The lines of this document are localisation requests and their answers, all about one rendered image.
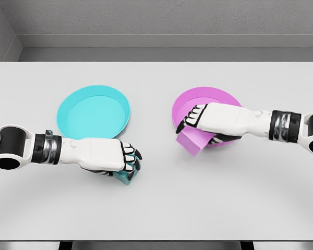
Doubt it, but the pink plate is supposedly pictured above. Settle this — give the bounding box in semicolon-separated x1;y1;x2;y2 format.
171;86;243;148

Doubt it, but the pink block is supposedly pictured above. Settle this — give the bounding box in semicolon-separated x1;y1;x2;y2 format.
175;126;215;157

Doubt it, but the cyan block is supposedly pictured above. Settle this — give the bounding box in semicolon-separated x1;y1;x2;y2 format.
113;154;141;186

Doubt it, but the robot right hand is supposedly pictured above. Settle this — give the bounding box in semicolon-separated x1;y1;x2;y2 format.
175;102;247;145

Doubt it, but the cyan plate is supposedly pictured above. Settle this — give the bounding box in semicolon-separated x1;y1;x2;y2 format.
56;84;131;140

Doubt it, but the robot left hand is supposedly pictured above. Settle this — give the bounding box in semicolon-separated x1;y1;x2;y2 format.
79;138;143;181

